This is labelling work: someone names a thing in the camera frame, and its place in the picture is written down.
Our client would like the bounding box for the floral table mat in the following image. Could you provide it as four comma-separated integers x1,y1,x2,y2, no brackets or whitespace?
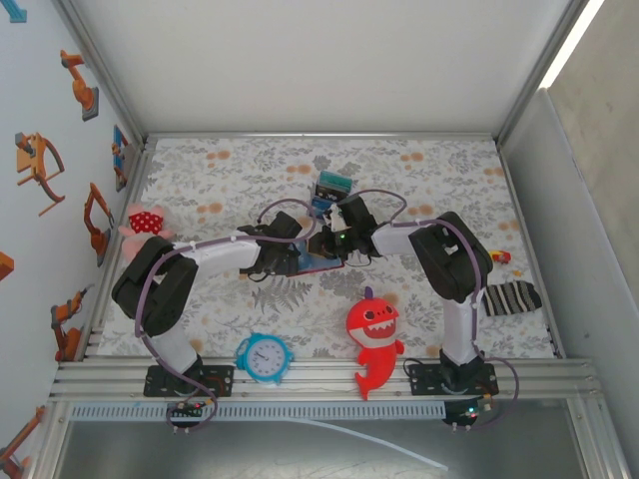
97,137,564,360

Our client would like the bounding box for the orange claw gripper wall sticker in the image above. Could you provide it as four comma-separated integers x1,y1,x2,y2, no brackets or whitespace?
14,131,67,218

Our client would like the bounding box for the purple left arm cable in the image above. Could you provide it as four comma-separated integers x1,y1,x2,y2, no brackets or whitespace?
135,198,319,435

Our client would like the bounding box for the blue alarm clock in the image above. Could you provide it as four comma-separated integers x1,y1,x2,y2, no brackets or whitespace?
234,330,297,388

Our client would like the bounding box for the small circuit board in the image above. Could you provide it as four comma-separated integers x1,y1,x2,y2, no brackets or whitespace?
442,397,495,430
166,400,207,426

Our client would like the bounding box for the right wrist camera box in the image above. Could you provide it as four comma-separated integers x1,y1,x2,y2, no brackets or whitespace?
322,203,346,232

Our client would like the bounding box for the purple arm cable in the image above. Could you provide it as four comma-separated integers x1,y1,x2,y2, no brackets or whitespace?
353,188,520,433
135,198,319,435

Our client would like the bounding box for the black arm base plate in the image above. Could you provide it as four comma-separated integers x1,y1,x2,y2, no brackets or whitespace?
143,363,236,399
407,362,500,397

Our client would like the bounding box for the black white striped sock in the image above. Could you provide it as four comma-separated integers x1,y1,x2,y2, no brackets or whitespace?
481,279,544,317

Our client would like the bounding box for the long aluminium base rail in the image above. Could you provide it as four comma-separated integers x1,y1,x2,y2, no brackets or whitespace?
47,356,604,403

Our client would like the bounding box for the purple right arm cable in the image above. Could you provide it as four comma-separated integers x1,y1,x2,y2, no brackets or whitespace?
353,188,520,433

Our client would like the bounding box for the red leather card holder wallet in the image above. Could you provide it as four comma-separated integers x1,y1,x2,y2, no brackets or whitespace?
294,243,346,278

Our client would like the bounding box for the white slotted cable duct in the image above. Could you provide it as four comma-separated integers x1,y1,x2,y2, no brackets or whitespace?
69,402,447,422

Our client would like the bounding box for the black card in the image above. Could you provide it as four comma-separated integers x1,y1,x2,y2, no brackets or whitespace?
315,181,350,200

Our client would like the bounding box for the white plastic tube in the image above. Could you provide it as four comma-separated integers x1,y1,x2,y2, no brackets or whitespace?
299,417,449,473

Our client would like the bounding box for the pink plush toy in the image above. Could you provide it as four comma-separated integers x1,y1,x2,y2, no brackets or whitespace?
117,203,177,260

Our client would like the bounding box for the aluminium frame rail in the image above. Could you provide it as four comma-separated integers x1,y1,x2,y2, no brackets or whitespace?
144,131,500,142
82,139,157,361
496,142,565,359

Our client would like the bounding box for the aluminium frame post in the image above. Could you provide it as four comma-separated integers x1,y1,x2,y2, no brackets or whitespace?
52,0,150,146
29,398,72,479
566,397,631,479
492,0,593,147

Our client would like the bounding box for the blue orange machine wall sticker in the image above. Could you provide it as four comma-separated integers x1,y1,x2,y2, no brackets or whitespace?
113,124,131,194

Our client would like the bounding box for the red shark plush toy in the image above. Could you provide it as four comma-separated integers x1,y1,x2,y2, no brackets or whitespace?
345,284,406,402

